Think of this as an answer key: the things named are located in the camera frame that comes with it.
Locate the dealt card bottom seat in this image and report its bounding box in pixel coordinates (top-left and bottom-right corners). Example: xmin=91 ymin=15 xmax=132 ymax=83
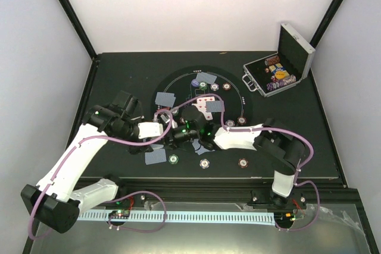
xmin=192 ymin=140 xmax=206 ymax=155

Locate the dealt card seat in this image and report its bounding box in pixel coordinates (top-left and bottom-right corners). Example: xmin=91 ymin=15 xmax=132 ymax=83
xmin=195 ymin=73 xmax=209 ymax=83
xmin=192 ymin=140 xmax=206 ymax=155
xmin=155 ymin=92 xmax=167 ymax=106

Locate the burn card off mat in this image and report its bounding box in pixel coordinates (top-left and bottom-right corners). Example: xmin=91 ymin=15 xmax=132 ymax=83
xmin=145 ymin=149 xmax=167 ymax=165

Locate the green chip stack front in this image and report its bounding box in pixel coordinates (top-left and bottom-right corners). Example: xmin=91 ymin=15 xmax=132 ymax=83
xmin=168 ymin=154 xmax=179 ymax=165

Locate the blue chip stack front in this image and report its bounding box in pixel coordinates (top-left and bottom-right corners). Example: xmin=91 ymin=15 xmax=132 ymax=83
xmin=199 ymin=159 xmax=210 ymax=169

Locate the face down card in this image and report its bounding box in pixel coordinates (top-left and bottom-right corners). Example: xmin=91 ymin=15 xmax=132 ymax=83
xmin=205 ymin=101 xmax=224 ymax=113

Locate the blue chips seat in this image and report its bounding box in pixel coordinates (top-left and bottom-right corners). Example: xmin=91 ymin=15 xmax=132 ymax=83
xmin=225 ymin=120 xmax=235 ymax=127
xmin=210 ymin=83 xmax=219 ymax=92

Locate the purple small blind button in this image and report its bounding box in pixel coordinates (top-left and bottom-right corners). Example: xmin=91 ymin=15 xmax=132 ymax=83
xmin=191 ymin=79 xmax=199 ymax=88

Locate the green chips top seat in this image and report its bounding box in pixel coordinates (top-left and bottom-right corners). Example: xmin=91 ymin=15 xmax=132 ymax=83
xmin=199 ymin=81 xmax=208 ymax=90

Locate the blue chips top seat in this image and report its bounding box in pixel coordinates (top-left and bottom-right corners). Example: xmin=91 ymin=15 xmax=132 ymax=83
xmin=210 ymin=83 xmax=219 ymax=92

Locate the dealt card top seat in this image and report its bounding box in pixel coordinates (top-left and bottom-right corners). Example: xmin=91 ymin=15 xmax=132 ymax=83
xmin=195 ymin=73 xmax=209 ymax=83

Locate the brown chips seat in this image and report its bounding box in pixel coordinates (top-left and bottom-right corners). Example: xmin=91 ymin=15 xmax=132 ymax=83
xmin=223 ymin=83 xmax=232 ymax=90
xmin=238 ymin=117 xmax=246 ymax=125

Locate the brown chips top seat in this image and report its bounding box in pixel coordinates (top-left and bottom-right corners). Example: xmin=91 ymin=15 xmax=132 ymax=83
xmin=223 ymin=83 xmax=232 ymax=90

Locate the brown chip stack front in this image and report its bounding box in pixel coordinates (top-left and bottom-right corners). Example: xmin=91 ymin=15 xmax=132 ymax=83
xmin=238 ymin=158 xmax=248 ymax=168

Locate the face up red card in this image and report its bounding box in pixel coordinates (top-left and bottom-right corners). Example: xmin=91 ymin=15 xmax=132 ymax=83
xmin=197 ymin=96 xmax=216 ymax=105

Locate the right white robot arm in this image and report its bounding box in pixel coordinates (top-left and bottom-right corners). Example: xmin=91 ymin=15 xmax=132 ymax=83
xmin=164 ymin=106 xmax=314 ymax=209

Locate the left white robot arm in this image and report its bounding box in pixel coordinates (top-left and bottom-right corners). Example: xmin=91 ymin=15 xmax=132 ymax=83
xmin=21 ymin=92 xmax=163 ymax=233

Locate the round black poker mat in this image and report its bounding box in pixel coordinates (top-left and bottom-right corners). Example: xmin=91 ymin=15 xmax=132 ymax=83
xmin=151 ymin=65 xmax=254 ymax=152

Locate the purple chip row in case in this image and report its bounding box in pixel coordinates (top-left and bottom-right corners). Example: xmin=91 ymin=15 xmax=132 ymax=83
xmin=266 ymin=81 xmax=280 ymax=92

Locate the orange big blind button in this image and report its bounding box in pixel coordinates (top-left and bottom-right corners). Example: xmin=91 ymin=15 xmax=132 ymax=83
xmin=275 ymin=71 xmax=285 ymax=79

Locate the blue playing card box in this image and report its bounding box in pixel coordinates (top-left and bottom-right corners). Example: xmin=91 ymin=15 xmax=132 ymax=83
xmin=268 ymin=63 xmax=290 ymax=80

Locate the orange chip row in case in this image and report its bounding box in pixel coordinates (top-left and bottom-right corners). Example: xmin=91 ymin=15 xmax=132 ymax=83
xmin=265 ymin=55 xmax=280 ymax=66

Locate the aluminium poker case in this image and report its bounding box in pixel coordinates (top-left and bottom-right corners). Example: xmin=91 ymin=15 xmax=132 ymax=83
xmin=242 ymin=23 xmax=316 ymax=97

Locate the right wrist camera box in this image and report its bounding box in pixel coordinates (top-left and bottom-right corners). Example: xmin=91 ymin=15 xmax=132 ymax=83
xmin=160 ymin=112 xmax=177 ymax=128

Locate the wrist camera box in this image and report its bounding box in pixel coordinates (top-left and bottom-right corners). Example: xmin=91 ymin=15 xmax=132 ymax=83
xmin=160 ymin=112 xmax=177 ymax=128
xmin=138 ymin=122 xmax=164 ymax=139

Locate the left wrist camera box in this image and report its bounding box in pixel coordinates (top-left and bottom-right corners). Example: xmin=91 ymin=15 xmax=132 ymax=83
xmin=138 ymin=122 xmax=164 ymax=139

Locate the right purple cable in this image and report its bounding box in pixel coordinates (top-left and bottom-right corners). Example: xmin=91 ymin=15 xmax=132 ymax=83
xmin=166 ymin=93 xmax=321 ymax=233

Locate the purple cable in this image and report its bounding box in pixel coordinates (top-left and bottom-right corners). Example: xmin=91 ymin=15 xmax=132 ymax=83
xmin=166 ymin=93 xmax=321 ymax=233
xmin=27 ymin=109 xmax=173 ymax=240

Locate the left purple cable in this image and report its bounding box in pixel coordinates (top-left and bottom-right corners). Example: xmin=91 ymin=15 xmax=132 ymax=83
xmin=27 ymin=109 xmax=173 ymax=240

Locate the white slotted cable duct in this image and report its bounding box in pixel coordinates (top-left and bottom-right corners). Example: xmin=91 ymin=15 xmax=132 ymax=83
xmin=78 ymin=209 xmax=275 ymax=226

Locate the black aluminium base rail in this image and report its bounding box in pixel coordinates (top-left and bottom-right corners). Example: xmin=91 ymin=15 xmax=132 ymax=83
xmin=117 ymin=178 xmax=362 ymax=210

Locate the left black frame post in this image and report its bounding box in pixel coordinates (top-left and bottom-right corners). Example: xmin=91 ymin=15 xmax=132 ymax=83
xmin=58 ymin=0 xmax=97 ymax=60

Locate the black frame post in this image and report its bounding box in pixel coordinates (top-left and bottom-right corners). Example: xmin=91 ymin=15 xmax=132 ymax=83
xmin=310 ymin=0 xmax=344 ymax=48
xmin=58 ymin=0 xmax=97 ymax=60

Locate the right black frame post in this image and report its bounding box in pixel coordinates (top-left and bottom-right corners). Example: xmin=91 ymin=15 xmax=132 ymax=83
xmin=310 ymin=0 xmax=344 ymax=48

